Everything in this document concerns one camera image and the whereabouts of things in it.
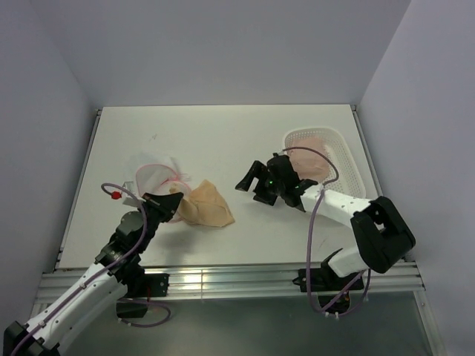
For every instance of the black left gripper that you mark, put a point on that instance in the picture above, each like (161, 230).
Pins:
(165, 204)

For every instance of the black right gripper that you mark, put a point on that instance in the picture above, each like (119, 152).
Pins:
(260, 170)

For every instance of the white mesh laundry bag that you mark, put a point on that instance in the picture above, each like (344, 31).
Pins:
(154, 173)

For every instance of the beige bra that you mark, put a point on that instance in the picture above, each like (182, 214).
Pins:
(203, 205)

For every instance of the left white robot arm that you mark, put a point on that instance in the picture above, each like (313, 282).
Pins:
(115, 271)

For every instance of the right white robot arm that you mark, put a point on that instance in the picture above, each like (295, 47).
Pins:
(382, 237)

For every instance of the pink bra in basket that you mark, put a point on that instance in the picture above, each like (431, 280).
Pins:
(307, 164)

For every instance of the white perforated plastic basket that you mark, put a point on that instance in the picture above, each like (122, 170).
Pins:
(326, 155)

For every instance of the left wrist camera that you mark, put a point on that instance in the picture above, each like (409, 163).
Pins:
(130, 197)

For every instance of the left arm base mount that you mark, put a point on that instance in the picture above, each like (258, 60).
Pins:
(141, 298)

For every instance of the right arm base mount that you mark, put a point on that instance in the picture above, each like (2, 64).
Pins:
(325, 280)

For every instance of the aluminium rail frame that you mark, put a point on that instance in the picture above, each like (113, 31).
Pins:
(256, 256)

